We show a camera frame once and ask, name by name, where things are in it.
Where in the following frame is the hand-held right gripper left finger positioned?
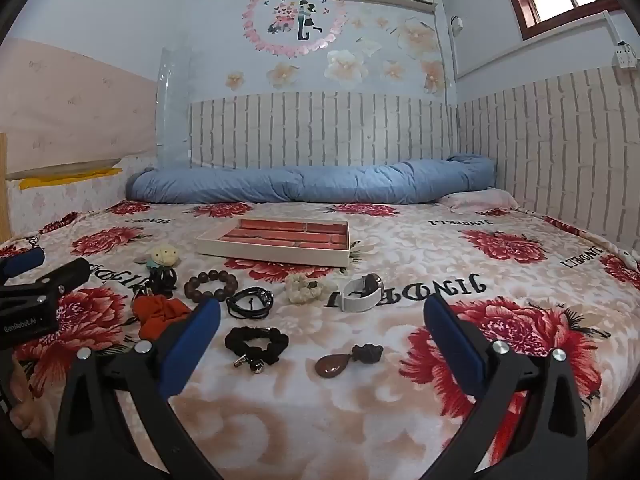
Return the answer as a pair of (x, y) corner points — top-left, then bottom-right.
(54, 298), (223, 480)

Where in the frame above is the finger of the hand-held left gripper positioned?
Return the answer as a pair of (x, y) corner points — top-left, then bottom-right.
(0, 247), (46, 279)
(0, 257), (91, 306)

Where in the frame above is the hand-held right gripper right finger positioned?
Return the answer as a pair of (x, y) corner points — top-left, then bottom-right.
(417, 294), (588, 480)

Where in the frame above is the black scrunchie with bells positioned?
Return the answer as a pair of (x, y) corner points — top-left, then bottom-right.
(224, 326), (290, 375)

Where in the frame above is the orange scrunchie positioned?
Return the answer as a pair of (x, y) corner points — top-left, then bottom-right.
(131, 294), (193, 341)

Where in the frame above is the brown wooden bead bracelet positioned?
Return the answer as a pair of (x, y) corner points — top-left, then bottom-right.
(184, 270), (237, 303)

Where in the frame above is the black cord bracelet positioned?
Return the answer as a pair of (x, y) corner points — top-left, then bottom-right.
(225, 287), (275, 320)

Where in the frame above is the black claw hair clip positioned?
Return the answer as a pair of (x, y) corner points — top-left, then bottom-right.
(150, 265), (178, 295)

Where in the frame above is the pineapple plush hair tie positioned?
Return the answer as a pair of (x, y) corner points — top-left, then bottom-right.
(134, 244), (180, 267)

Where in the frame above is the white strap wristwatch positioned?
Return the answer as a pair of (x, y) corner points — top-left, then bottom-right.
(340, 273), (385, 313)

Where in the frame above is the cream scrunchie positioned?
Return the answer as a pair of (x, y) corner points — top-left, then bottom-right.
(285, 275), (338, 305)

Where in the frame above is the white tray with red lining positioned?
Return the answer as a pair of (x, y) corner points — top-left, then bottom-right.
(195, 218), (351, 267)

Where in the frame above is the brown pendant with knot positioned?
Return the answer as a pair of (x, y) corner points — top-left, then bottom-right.
(315, 344), (383, 378)

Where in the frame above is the person's left hand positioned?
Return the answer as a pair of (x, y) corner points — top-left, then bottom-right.
(9, 355), (56, 453)

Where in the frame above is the yellow cloth strip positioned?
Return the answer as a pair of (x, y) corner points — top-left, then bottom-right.
(19, 167), (123, 191)

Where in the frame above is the floral printed blanket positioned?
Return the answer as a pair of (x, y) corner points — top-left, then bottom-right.
(0, 187), (640, 480)

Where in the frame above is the pink pillow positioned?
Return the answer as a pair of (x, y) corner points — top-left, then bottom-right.
(437, 189), (520, 213)

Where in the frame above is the clear plastic sheet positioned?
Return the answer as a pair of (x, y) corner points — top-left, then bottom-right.
(156, 45), (193, 168)

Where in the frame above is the rolled blue quilt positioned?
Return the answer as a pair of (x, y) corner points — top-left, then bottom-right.
(125, 154), (496, 205)

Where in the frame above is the white power strip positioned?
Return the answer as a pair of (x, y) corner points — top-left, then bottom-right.
(612, 40), (638, 68)

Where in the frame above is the wooden frame window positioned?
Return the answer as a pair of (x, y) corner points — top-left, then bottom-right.
(502, 0), (626, 41)

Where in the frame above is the heart couple wall sticker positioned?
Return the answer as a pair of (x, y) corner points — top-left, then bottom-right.
(242, 0), (347, 58)

